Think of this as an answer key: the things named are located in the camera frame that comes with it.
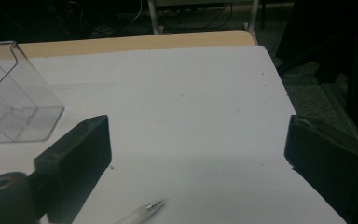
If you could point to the white table mat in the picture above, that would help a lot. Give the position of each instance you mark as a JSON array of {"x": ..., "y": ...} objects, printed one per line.
[{"x": 183, "y": 118}]

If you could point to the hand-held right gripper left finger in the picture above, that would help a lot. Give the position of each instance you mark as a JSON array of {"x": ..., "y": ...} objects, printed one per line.
[{"x": 74, "y": 155}]

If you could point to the black stand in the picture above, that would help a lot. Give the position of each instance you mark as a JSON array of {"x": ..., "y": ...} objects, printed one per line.
[{"x": 338, "y": 46}]

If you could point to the white pen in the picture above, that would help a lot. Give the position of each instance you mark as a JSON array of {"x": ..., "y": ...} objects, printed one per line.
[{"x": 140, "y": 213}]

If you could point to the white metal stand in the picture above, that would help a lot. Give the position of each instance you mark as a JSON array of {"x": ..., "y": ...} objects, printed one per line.
[{"x": 167, "y": 15}]

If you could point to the clear plastic pen holder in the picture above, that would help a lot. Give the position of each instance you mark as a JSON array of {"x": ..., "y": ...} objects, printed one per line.
[{"x": 18, "y": 102}]

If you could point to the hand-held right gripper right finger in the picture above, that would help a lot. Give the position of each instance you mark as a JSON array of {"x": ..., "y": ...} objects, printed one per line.
[{"x": 323, "y": 165}]

